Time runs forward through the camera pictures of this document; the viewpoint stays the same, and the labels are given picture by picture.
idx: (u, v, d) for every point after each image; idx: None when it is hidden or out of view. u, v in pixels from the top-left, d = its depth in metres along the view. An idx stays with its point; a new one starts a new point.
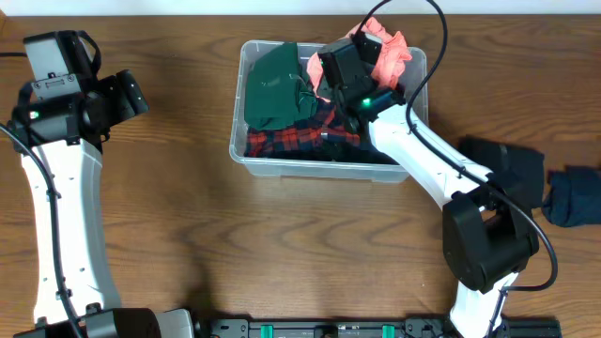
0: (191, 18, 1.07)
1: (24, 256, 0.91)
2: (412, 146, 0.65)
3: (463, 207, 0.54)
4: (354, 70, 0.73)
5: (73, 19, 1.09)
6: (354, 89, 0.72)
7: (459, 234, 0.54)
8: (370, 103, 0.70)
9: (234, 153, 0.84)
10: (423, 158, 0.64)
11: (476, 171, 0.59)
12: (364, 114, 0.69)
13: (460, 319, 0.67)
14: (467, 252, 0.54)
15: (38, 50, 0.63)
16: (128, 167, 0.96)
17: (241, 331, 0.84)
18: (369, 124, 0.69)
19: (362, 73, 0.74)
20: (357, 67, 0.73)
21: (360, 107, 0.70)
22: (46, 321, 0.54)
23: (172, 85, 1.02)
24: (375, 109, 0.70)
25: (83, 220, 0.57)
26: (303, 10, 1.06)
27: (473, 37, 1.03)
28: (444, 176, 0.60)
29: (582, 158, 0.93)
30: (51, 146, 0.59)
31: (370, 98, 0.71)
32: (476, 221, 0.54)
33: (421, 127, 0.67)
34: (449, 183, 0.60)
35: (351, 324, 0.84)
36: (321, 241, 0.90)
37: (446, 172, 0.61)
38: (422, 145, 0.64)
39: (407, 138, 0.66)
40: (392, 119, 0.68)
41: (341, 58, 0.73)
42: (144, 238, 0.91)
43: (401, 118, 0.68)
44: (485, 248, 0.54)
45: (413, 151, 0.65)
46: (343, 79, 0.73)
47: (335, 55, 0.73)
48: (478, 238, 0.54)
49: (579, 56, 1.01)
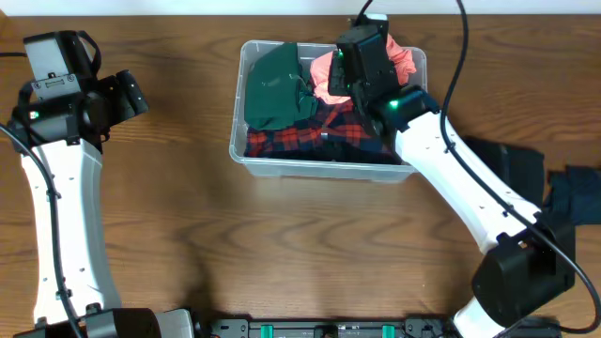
0: (191, 17, 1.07)
1: (24, 256, 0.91)
2: (451, 170, 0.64)
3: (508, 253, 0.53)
4: (378, 64, 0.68)
5: (73, 19, 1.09)
6: (377, 86, 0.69)
7: (502, 282, 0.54)
8: (396, 106, 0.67)
9: (234, 153, 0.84)
10: (463, 185, 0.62)
11: (523, 210, 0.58)
12: (391, 118, 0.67)
13: (466, 327, 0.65)
14: (508, 298, 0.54)
15: (38, 50, 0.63)
16: (128, 167, 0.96)
17: (241, 331, 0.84)
18: (397, 133, 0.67)
19: (387, 68, 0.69)
20: (381, 59, 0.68)
21: (386, 110, 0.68)
22: (46, 321, 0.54)
23: (172, 85, 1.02)
24: (404, 114, 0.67)
25: (83, 221, 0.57)
26: (303, 10, 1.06)
27: (474, 37, 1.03)
28: (487, 209, 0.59)
29: (582, 158, 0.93)
30: (51, 147, 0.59)
31: (397, 100, 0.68)
32: (518, 268, 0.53)
33: (457, 145, 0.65)
34: (492, 216, 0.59)
35: (351, 324, 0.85)
36: (321, 241, 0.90)
37: (489, 206, 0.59)
38: (461, 168, 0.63)
39: (442, 156, 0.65)
40: (427, 134, 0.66)
41: (364, 49, 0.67)
42: (144, 238, 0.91)
43: (436, 132, 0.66)
44: (523, 291, 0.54)
45: (451, 174, 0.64)
46: (366, 75, 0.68)
47: (359, 47, 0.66)
48: (520, 284, 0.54)
49: (579, 56, 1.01)
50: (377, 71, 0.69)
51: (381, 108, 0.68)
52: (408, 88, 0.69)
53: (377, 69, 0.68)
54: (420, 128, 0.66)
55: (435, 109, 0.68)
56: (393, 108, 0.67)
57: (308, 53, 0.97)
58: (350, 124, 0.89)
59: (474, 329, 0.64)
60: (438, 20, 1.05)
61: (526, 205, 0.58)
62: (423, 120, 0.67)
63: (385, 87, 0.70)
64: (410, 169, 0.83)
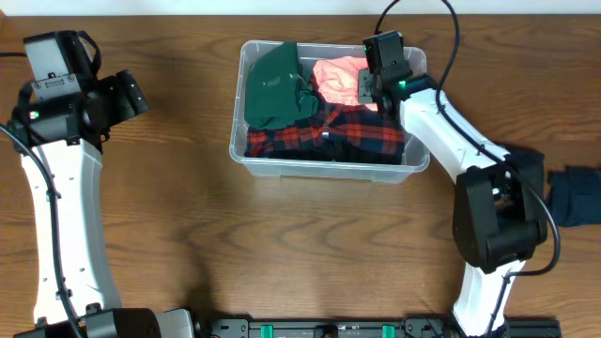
0: (191, 17, 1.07)
1: (24, 256, 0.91)
2: (438, 123, 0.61)
3: (479, 178, 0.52)
4: (392, 53, 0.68)
5: (73, 19, 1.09)
6: (392, 73, 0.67)
7: (470, 207, 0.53)
8: (406, 85, 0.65)
9: (233, 153, 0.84)
10: (445, 136, 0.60)
11: (496, 151, 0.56)
12: (398, 94, 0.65)
13: (462, 313, 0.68)
14: (476, 226, 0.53)
15: (38, 50, 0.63)
16: (128, 167, 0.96)
17: (241, 331, 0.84)
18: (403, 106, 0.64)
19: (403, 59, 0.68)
20: (399, 52, 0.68)
21: (395, 87, 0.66)
22: (46, 321, 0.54)
23: (172, 85, 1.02)
24: (410, 91, 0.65)
25: (83, 220, 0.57)
26: (303, 10, 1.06)
27: (474, 37, 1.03)
28: (464, 153, 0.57)
29: (582, 158, 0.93)
30: (51, 146, 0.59)
31: (406, 81, 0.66)
32: (488, 195, 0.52)
33: (449, 107, 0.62)
34: (468, 160, 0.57)
35: (351, 324, 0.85)
36: (321, 241, 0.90)
37: (468, 152, 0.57)
38: (449, 126, 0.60)
39: (434, 117, 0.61)
40: (421, 97, 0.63)
41: (384, 43, 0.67)
42: (143, 238, 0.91)
43: (430, 99, 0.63)
44: (493, 223, 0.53)
45: (438, 129, 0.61)
46: (381, 63, 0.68)
47: (378, 40, 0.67)
48: (488, 213, 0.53)
49: (580, 56, 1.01)
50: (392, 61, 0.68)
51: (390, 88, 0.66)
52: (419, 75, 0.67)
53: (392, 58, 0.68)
54: (418, 96, 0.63)
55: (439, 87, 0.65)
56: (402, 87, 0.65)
57: (308, 53, 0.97)
58: (351, 123, 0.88)
59: (469, 314, 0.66)
60: (438, 21, 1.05)
61: (499, 148, 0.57)
62: (421, 91, 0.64)
63: (399, 73, 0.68)
64: (410, 169, 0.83)
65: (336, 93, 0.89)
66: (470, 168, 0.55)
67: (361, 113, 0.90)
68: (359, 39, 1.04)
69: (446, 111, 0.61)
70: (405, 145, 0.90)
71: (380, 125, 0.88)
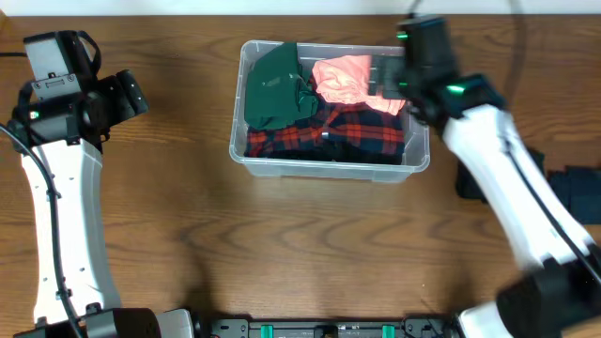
0: (191, 17, 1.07)
1: (24, 256, 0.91)
2: (507, 170, 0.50)
3: (554, 277, 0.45)
4: (435, 48, 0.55)
5: (73, 19, 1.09)
6: (439, 70, 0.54)
7: (538, 303, 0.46)
8: (462, 92, 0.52)
9: (233, 153, 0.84)
10: (516, 198, 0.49)
11: (574, 233, 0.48)
12: (451, 105, 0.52)
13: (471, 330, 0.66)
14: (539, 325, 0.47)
15: (38, 49, 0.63)
16: (128, 167, 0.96)
17: (241, 331, 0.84)
18: (454, 125, 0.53)
19: (449, 53, 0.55)
20: (447, 42, 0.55)
21: (446, 94, 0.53)
22: (46, 321, 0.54)
23: (172, 86, 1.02)
24: (466, 101, 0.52)
25: (82, 220, 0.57)
26: (303, 10, 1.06)
27: (473, 37, 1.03)
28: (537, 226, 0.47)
29: (582, 158, 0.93)
30: (51, 146, 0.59)
31: (461, 85, 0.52)
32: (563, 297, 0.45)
33: (517, 147, 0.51)
34: (540, 239, 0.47)
35: (351, 324, 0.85)
36: (321, 241, 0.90)
37: (548, 231, 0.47)
38: (518, 177, 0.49)
39: (499, 159, 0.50)
40: (487, 125, 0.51)
41: (427, 30, 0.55)
42: (144, 238, 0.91)
43: (492, 129, 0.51)
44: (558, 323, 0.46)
45: (506, 179, 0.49)
46: (425, 57, 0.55)
47: (422, 27, 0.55)
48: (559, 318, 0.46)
49: (579, 56, 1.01)
50: (437, 55, 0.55)
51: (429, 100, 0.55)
52: (470, 75, 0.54)
53: (437, 54, 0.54)
54: (480, 115, 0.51)
55: (500, 97, 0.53)
56: (457, 95, 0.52)
57: (308, 53, 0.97)
58: (351, 123, 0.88)
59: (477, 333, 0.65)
60: None
61: (577, 228, 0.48)
62: (483, 109, 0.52)
63: (447, 71, 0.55)
64: (410, 169, 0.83)
65: (334, 92, 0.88)
66: (547, 259, 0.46)
67: (360, 112, 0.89)
68: (359, 39, 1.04)
69: (515, 154, 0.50)
70: (405, 145, 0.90)
71: (380, 125, 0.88)
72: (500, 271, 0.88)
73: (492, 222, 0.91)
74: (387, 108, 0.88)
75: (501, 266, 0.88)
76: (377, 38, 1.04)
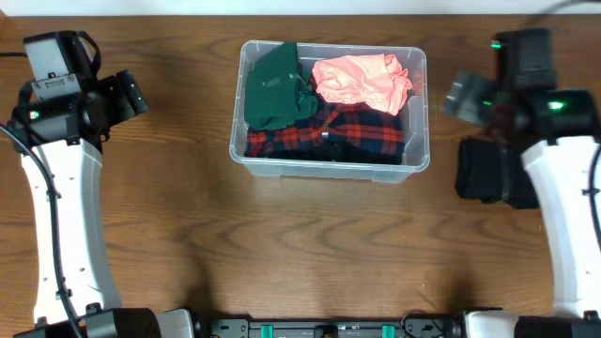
0: (191, 17, 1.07)
1: (24, 256, 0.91)
2: (581, 214, 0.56)
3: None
4: (539, 57, 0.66)
5: (73, 19, 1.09)
6: (528, 80, 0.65)
7: None
8: (560, 109, 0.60)
9: (233, 153, 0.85)
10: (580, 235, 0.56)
11: None
12: (543, 116, 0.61)
13: None
14: None
15: (38, 49, 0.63)
16: (129, 167, 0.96)
17: (241, 331, 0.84)
18: (542, 146, 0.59)
19: (548, 68, 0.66)
20: (545, 56, 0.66)
21: (541, 107, 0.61)
22: (46, 321, 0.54)
23: (173, 85, 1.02)
24: (560, 117, 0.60)
25: (83, 220, 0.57)
26: (303, 10, 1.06)
27: (473, 37, 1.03)
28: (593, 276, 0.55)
29: None
30: (51, 146, 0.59)
31: (561, 104, 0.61)
32: None
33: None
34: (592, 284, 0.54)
35: (351, 324, 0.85)
36: (321, 241, 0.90)
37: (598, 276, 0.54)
38: (591, 219, 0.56)
39: (579, 198, 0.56)
40: (571, 161, 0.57)
41: (529, 42, 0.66)
42: (144, 238, 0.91)
43: (586, 169, 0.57)
44: None
45: (575, 218, 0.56)
46: (520, 67, 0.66)
47: (519, 36, 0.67)
48: None
49: (579, 56, 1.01)
50: (535, 68, 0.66)
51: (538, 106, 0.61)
52: (570, 92, 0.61)
53: (533, 62, 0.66)
54: (574, 143, 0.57)
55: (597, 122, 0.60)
56: (555, 111, 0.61)
57: (308, 53, 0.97)
58: (351, 123, 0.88)
59: None
60: (438, 21, 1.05)
61: None
62: (577, 140, 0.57)
63: (539, 82, 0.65)
64: (410, 169, 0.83)
65: (334, 93, 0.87)
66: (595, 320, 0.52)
67: (360, 113, 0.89)
68: (359, 39, 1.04)
69: (594, 197, 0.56)
70: (405, 145, 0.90)
71: (380, 125, 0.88)
72: (500, 272, 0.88)
73: (492, 222, 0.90)
74: (387, 108, 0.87)
75: (501, 266, 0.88)
76: (377, 38, 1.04)
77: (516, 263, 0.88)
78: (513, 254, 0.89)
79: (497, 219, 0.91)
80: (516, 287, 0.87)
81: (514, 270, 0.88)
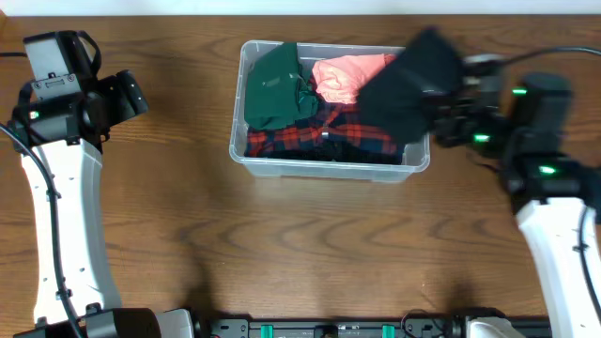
0: (191, 17, 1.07)
1: (24, 256, 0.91)
2: (569, 268, 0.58)
3: None
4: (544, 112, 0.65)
5: (73, 18, 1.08)
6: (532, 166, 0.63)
7: None
8: (552, 174, 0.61)
9: (233, 153, 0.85)
10: (571, 281, 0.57)
11: None
12: (535, 186, 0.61)
13: None
14: None
15: (37, 49, 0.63)
16: (128, 167, 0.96)
17: (241, 331, 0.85)
18: (532, 201, 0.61)
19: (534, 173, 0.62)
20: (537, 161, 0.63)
21: (536, 176, 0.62)
22: (46, 321, 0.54)
23: (172, 85, 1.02)
24: (550, 184, 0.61)
25: (83, 220, 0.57)
26: (303, 10, 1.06)
27: (474, 37, 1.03)
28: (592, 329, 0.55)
29: (582, 159, 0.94)
30: (51, 146, 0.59)
31: (549, 176, 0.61)
32: None
33: (592, 250, 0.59)
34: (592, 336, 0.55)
35: (351, 324, 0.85)
36: (321, 241, 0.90)
37: (593, 328, 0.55)
38: (583, 274, 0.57)
39: (572, 254, 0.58)
40: (560, 220, 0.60)
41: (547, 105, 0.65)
42: (144, 238, 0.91)
43: (573, 223, 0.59)
44: None
45: (562, 269, 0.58)
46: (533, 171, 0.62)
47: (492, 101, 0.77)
48: None
49: (581, 56, 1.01)
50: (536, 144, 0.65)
51: (529, 163, 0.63)
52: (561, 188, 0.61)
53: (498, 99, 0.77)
54: (569, 198, 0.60)
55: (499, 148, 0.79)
56: (549, 176, 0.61)
57: (308, 53, 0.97)
58: (351, 123, 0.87)
59: None
60: (439, 22, 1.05)
61: None
62: (566, 202, 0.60)
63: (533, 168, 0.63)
64: (410, 169, 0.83)
65: (335, 92, 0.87)
66: None
67: None
68: (359, 39, 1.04)
69: (586, 253, 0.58)
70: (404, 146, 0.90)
71: None
72: (500, 272, 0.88)
73: (492, 222, 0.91)
74: None
75: (501, 266, 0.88)
76: (377, 38, 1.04)
77: (516, 263, 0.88)
78: (513, 255, 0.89)
79: (497, 219, 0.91)
80: (516, 288, 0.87)
81: (514, 271, 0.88)
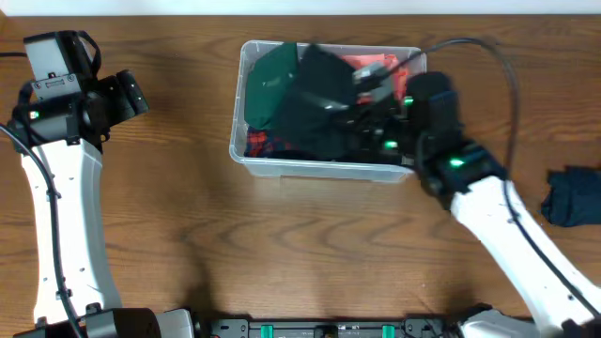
0: (191, 17, 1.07)
1: (24, 257, 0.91)
2: (513, 239, 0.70)
3: None
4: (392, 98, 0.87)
5: (73, 18, 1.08)
6: (440, 151, 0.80)
7: None
8: (462, 164, 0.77)
9: (234, 153, 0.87)
10: (519, 253, 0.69)
11: (581, 285, 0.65)
12: (454, 183, 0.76)
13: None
14: None
15: (38, 49, 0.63)
16: (128, 167, 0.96)
17: (241, 331, 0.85)
18: (458, 194, 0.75)
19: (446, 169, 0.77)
20: (447, 155, 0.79)
21: (449, 170, 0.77)
22: (46, 321, 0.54)
23: (172, 85, 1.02)
24: (467, 172, 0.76)
25: (83, 220, 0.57)
26: (303, 10, 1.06)
27: (473, 37, 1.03)
28: (552, 288, 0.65)
29: (582, 159, 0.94)
30: (51, 146, 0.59)
31: (461, 164, 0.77)
32: None
33: (524, 218, 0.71)
34: (557, 296, 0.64)
35: (351, 324, 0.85)
36: (321, 241, 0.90)
37: (554, 286, 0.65)
38: (524, 239, 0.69)
39: (510, 226, 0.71)
40: (488, 202, 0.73)
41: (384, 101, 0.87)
42: (144, 238, 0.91)
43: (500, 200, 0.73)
44: None
45: (507, 244, 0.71)
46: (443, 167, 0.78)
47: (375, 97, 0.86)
48: None
49: (580, 56, 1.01)
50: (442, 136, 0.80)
51: (439, 163, 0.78)
52: (476, 163, 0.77)
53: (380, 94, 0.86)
54: (484, 181, 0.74)
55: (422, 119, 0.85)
56: (459, 169, 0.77)
57: None
58: None
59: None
60: (439, 22, 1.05)
61: (581, 284, 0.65)
62: (486, 183, 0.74)
63: (444, 162, 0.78)
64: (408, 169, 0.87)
65: None
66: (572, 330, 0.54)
67: None
68: (359, 39, 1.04)
69: (520, 221, 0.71)
70: None
71: None
72: (500, 272, 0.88)
73: None
74: None
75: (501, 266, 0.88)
76: (377, 38, 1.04)
77: None
78: None
79: None
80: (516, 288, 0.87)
81: None
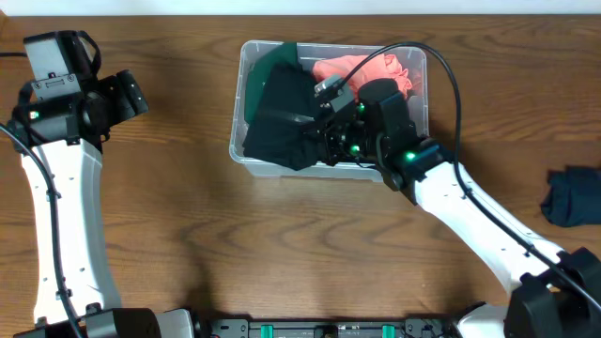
0: (191, 17, 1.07)
1: (24, 257, 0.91)
2: (472, 216, 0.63)
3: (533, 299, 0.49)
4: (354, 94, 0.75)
5: (73, 18, 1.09)
6: (395, 143, 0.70)
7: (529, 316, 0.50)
8: (415, 158, 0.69)
9: (234, 153, 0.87)
10: (476, 228, 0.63)
11: (547, 250, 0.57)
12: (408, 171, 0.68)
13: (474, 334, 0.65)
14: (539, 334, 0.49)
15: (37, 49, 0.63)
16: (127, 167, 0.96)
17: (241, 331, 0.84)
18: (416, 183, 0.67)
19: (395, 158, 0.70)
20: (394, 143, 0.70)
21: (404, 162, 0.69)
22: (46, 321, 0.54)
23: (172, 85, 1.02)
24: (420, 164, 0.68)
25: (82, 220, 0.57)
26: (303, 11, 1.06)
27: (473, 37, 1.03)
28: (510, 252, 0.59)
29: (582, 159, 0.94)
30: (51, 146, 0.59)
31: (414, 154, 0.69)
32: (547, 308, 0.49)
33: (475, 191, 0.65)
34: (516, 262, 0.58)
35: (351, 324, 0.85)
36: (321, 241, 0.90)
37: (512, 248, 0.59)
38: (480, 212, 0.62)
39: (463, 202, 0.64)
40: (441, 183, 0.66)
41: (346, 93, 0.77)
42: (144, 238, 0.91)
43: (452, 179, 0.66)
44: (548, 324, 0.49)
45: (468, 222, 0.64)
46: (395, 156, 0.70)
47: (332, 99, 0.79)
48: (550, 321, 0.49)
49: (580, 56, 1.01)
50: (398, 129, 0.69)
51: (396, 160, 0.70)
52: (425, 145, 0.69)
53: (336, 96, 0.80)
54: (438, 169, 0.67)
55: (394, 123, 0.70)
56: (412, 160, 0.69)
57: (308, 53, 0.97)
58: None
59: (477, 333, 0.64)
60: (439, 22, 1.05)
61: (547, 245, 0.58)
62: (439, 169, 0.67)
63: (401, 146, 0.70)
64: None
65: None
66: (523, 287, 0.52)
67: None
68: (360, 39, 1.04)
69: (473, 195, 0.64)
70: None
71: None
72: None
73: None
74: None
75: None
76: (377, 38, 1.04)
77: None
78: None
79: None
80: None
81: None
